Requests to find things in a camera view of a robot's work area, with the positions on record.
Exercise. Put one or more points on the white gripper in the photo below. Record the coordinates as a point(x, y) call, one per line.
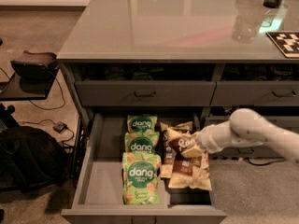
point(207, 139)

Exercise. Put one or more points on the brown sea salt bag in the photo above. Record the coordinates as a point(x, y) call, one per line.
point(190, 173)
point(168, 153)

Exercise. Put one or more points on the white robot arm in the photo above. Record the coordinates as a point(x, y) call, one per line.
point(285, 144)

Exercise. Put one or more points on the middle green dang bag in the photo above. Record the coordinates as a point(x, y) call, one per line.
point(141, 142)

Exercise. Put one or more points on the green dang bag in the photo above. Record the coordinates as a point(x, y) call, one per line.
point(140, 178)
point(141, 123)
point(141, 142)

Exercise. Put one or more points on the front green dang bag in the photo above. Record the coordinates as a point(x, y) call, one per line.
point(140, 178)

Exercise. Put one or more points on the back green dang bag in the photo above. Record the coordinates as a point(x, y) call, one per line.
point(141, 123)

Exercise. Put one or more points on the grey top right drawer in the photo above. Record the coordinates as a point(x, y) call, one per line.
point(258, 93)

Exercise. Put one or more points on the grey counter cabinet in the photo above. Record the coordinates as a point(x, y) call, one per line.
point(191, 40)

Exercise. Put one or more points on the open grey middle drawer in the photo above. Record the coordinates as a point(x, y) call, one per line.
point(98, 198)

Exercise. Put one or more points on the grey top left drawer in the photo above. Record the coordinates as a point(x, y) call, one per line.
point(144, 93)

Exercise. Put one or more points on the black power adapter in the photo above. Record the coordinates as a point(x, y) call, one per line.
point(59, 126)

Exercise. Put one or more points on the checkered marker board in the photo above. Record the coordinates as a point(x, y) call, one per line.
point(286, 41)

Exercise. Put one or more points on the black backpack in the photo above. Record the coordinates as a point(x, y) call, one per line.
point(33, 157)

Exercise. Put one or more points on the dark pouch on table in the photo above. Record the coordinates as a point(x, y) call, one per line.
point(36, 66)

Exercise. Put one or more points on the black side table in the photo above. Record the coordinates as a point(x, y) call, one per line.
point(19, 89)

